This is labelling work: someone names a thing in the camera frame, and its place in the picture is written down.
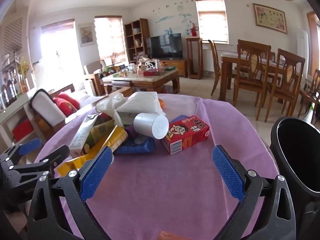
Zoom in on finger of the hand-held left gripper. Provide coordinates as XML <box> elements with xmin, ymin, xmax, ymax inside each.
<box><xmin>0</xmin><ymin>138</ymin><xmax>42</xmax><ymax>167</ymax></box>
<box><xmin>5</xmin><ymin>145</ymin><xmax>71</xmax><ymax>183</ymax></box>

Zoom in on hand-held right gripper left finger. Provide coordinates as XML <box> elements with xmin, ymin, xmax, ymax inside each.
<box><xmin>26</xmin><ymin>145</ymin><xmax>115</xmax><ymax>240</ymax></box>

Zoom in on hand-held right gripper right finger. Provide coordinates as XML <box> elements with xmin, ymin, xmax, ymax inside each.
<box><xmin>212</xmin><ymin>144</ymin><xmax>297</xmax><ymax>240</ymax></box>

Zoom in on yellow snack packet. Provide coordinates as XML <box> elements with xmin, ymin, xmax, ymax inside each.
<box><xmin>56</xmin><ymin>125</ymin><xmax>129</xmax><ymax>178</ymax></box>

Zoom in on black trash bin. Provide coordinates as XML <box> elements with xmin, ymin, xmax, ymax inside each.
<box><xmin>269</xmin><ymin>116</ymin><xmax>320</xmax><ymax>240</ymax></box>

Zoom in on person's right hand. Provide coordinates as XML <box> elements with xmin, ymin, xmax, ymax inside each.
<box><xmin>157</xmin><ymin>231</ymin><xmax>187</xmax><ymax>240</ymax></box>

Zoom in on red storage box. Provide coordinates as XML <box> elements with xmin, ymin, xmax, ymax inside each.
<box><xmin>12</xmin><ymin>120</ymin><xmax>34</xmax><ymax>142</ymax></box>

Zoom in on white tall carton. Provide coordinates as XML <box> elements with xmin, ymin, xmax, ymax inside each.
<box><xmin>69</xmin><ymin>114</ymin><xmax>100</xmax><ymax>158</ymax></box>

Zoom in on white low shelf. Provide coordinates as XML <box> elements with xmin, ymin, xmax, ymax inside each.
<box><xmin>0</xmin><ymin>94</ymin><xmax>38</xmax><ymax>153</ymax></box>

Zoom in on white sofa cushion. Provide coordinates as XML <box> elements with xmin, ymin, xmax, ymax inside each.
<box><xmin>30</xmin><ymin>89</ymin><xmax>67</xmax><ymax>127</ymax></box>

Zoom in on yellow green printed box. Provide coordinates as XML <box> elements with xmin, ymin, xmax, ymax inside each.
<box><xmin>85</xmin><ymin>115</ymin><xmax>117</xmax><ymax>155</ymax></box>

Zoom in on blue wipes packet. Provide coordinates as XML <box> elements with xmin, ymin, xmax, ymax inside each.
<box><xmin>115</xmin><ymin>136</ymin><xmax>156</xmax><ymax>155</ymax></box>

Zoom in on red cushion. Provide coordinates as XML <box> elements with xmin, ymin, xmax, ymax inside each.
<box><xmin>58</xmin><ymin>92</ymin><xmax>80</xmax><ymax>109</ymax></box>
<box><xmin>54</xmin><ymin>97</ymin><xmax>78</xmax><ymax>117</ymax></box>

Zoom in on red drink carton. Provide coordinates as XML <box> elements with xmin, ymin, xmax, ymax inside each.
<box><xmin>160</xmin><ymin>115</ymin><xmax>210</xmax><ymax>155</ymax></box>

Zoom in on row of glass bottles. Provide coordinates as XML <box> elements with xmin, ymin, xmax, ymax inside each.
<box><xmin>0</xmin><ymin>72</ymin><xmax>28</xmax><ymax>108</ymax></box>

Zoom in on wooden sofa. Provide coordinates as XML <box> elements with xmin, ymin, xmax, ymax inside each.
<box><xmin>30</xmin><ymin>84</ymin><xmax>133</xmax><ymax>140</ymax></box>

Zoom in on purple tablecloth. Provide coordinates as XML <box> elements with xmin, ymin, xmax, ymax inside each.
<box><xmin>34</xmin><ymin>94</ymin><xmax>279</xmax><ymax>240</ymax></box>

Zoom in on white plastic bag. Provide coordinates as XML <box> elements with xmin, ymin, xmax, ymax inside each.
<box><xmin>116</xmin><ymin>92</ymin><xmax>166</xmax><ymax>125</ymax></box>
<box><xmin>95</xmin><ymin>93</ymin><xmax>127</xmax><ymax>128</ymax></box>

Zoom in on white paper cup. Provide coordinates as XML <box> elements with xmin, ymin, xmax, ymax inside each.
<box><xmin>133</xmin><ymin>112</ymin><xmax>170</xmax><ymax>140</ymax></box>

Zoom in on beige armchair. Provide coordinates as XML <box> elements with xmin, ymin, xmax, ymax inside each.
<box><xmin>84</xmin><ymin>60</ymin><xmax>107</xmax><ymax>95</ymax></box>

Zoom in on balcony door window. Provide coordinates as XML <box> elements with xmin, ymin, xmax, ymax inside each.
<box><xmin>41</xmin><ymin>19</ymin><xmax>77</xmax><ymax>90</ymax></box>

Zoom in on wooden coffee table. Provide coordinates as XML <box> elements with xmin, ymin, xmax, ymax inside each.
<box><xmin>102</xmin><ymin>69</ymin><xmax>180</xmax><ymax>97</ymax></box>

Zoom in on wooden television cabinet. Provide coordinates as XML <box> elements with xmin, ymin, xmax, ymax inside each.
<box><xmin>160</xmin><ymin>59</ymin><xmax>188</xmax><ymax>78</ymax></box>

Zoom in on wooden dining table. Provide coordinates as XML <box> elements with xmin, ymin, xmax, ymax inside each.
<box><xmin>220</xmin><ymin>52</ymin><xmax>304</xmax><ymax>100</ymax></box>

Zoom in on wooden curved back chair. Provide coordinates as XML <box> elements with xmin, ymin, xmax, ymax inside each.
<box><xmin>208</xmin><ymin>39</ymin><xmax>223</xmax><ymax>95</ymax></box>

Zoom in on small framed flower picture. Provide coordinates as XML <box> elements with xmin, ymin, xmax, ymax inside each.
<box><xmin>78</xmin><ymin>24</ymin><xmax>97</xmax><ymax>47</ymax></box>

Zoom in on wooden dining chair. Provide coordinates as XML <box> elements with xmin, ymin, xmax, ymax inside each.
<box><xmin>232</xmin><ymin>39</ymin><xmax>272</xmax><ymax>108</ymax></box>
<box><xmin>265</xmin><ymin>48</ymin><xmax>306</xmax><ymax>123</ymax></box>
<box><xmin>299</xmin><ymin>69</ymin><xmax>320</xmax><ymax>123</ymax></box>

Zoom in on wooden bookshelf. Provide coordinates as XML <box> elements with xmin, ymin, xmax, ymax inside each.
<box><xmin>124</xmin><ymin>18</ymin><xmax>150</xmax><ymax>64</ymax></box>

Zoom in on tall wooden plant stand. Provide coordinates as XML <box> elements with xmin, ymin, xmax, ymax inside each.
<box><xmin>185</xmin><ymin>36</ymin><xmax>203</xmax><ymax>80</ymax></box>

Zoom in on black flat television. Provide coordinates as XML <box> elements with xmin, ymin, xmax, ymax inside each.
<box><xmin>146</xmin><ymin>33</ymin><xmax>183</xmax><ymax>60</ymax></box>

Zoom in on white standing air conditioner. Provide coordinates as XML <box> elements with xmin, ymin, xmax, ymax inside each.
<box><xmin>296</xmin><ymin>30</ymin><xmax>308</xmax><ymax>58</ymax></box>

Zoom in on window with pink blind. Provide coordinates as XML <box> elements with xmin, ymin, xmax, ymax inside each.
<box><xmin>195</xmin><ymin>0</ymin><xmax>229</xmax><ymax>44</ymax></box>

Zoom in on large framed picture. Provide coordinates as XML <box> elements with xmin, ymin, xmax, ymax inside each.
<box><xmin>252</xmin><ymin>3</ymin><xmax>288</xmax><ymax>35</ymax></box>

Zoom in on white wall radiator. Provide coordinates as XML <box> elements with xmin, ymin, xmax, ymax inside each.
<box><xmin>203</xmin><ymin>49</ymin><xmax>220</xmax><ymax>72</ymax></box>

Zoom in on window with wooden frame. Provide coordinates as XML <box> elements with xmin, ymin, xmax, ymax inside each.
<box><xmin>94</xmin><ymin>16</ymin><xmax>125</xmax><ymax>63</ymax></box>

